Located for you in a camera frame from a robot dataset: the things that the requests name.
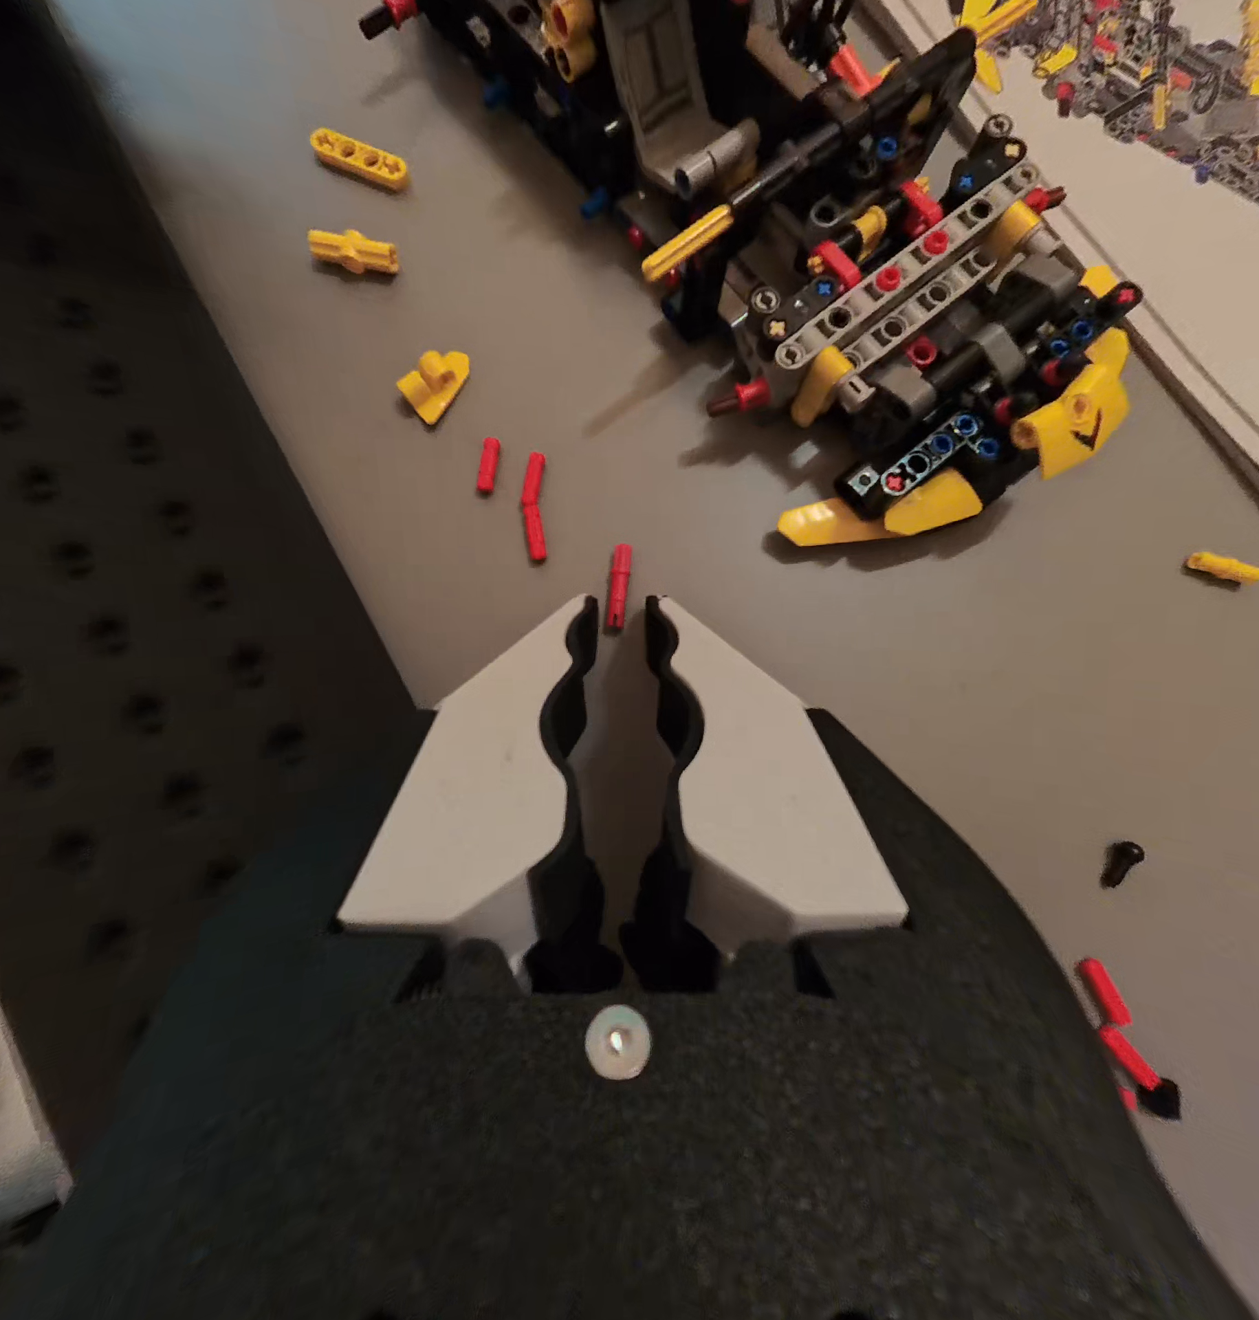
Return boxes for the yellow thin lego beam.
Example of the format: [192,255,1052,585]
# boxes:
[310,129,414,194]

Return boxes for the yellow lego axle connector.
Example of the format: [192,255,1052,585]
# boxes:
[305,225,404,281]

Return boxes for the black perforated mat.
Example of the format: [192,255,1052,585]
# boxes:
[0,0,437,1240]

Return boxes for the scattered small lego pins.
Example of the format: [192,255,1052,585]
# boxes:
[1076,842,1183,1121]

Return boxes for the yellow black lego car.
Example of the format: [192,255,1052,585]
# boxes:
[358,0,1149,553]

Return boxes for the lego instruction booklet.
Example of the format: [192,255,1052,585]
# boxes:
[855,0,1259,502]

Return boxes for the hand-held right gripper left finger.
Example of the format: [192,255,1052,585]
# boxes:
[339,595,621,977]

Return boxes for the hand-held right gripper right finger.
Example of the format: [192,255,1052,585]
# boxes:
[621,595,910,977]

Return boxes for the yellow wedge lego connector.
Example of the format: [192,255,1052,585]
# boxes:
[399,346,472,427]

